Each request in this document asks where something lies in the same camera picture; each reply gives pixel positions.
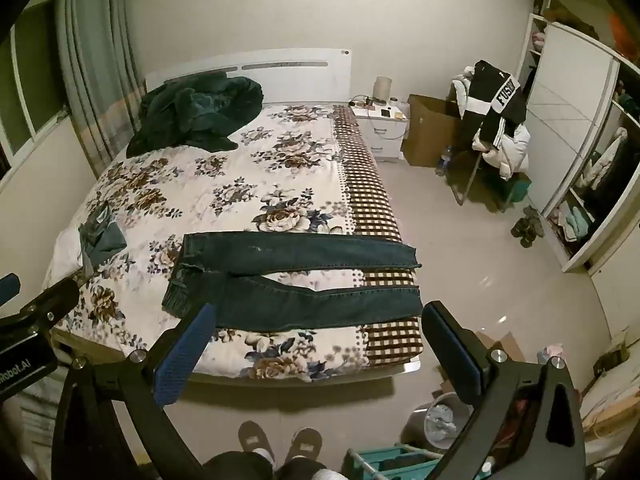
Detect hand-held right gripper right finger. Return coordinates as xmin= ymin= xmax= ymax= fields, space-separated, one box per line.
xmin=421 ymin=301 xmax=587 ymax=480

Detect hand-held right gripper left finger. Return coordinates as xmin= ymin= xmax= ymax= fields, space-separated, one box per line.
xmin=50 ymin=302 xmax=218 ymax=480

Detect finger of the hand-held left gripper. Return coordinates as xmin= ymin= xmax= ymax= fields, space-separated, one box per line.
xmin=0 ymin=273 xmax=22 ymax=302
xmin=0 ymin=278 xmax=81 ymax=333

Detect dark blue jeans pants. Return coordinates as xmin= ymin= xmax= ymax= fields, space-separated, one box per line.
xmin=161 ymin=231 xmax=425 ymax=334

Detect flat cardboard piece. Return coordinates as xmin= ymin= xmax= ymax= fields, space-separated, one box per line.
xmin=475 ymin=330 xmax=527 ymax=362

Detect grey trash bin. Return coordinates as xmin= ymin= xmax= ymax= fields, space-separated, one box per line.
xmin=423 ymin=392 xmax=477 ymax=452

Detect folded dark green cloth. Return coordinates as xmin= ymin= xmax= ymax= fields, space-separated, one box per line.
xmin=78 ymin=201 xmax=129 ymax=273

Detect person's left slipper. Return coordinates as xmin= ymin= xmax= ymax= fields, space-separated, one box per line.
xmin=238 ymin=421 xmax=275 ymax=467

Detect person's slipper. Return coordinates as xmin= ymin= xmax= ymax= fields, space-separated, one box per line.
xmin=283 ymin=427 xmax=324 ymax=462
xmin=238 ymin=421 xmax=275 ymax=467

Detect teal rack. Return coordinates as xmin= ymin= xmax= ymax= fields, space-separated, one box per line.
xmin=342 ymin=443 xmax=497 ymax=480

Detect person's right slipper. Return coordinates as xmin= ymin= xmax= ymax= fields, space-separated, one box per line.
xmin=283 ymin=427 xmax=324 ymax=462

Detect teal storage box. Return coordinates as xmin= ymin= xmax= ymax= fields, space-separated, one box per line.
xmin=499 ymin=174 xmax=532 ymax=207

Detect chair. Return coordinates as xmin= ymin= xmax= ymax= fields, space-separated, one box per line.
xmin=451 ymin=80 xmax=532 ymax=207

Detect floral bed sheet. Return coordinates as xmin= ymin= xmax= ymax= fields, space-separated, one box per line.
xmin=42 ymin=102 xmax=426 ymax=387

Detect plastic water bottle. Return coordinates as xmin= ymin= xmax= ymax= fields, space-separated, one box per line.
xmin=434 ymin=146 xmax=454 ymax=177

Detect window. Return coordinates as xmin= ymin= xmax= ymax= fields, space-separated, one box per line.
xmin=0 ymin=0 xmax=69 ymax=163

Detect brown cardboard box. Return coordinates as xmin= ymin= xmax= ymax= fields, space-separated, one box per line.
xmin=401 ymin=93 xmax=474 ymax=169

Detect white nightstand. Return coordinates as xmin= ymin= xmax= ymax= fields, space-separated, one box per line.
xmin=348 ymin=102 xmax=411 ymax=163

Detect dark green blanket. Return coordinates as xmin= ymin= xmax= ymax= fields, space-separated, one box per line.
xmin=126 ymin=72 xmax=264 ymax=158

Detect grey green curtain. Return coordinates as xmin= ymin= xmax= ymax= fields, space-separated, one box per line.
xmin=54 ymin=0 xmax=147 ymax=179

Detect white wardrobe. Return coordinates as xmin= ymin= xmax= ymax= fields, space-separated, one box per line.
xmin=515 ymin=12 xmax=640 ymax=274

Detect black and white jacket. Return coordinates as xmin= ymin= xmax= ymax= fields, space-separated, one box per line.
xmin=460 ymin=60 xmax=529 ymax=149

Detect white bed headboard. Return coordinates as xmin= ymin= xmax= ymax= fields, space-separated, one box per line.
xmin=145 ymin=48 xmax=353 ymax=106

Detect orange bag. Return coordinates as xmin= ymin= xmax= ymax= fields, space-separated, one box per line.
xmin=607 ymin=12 xmax=627 ymax=57

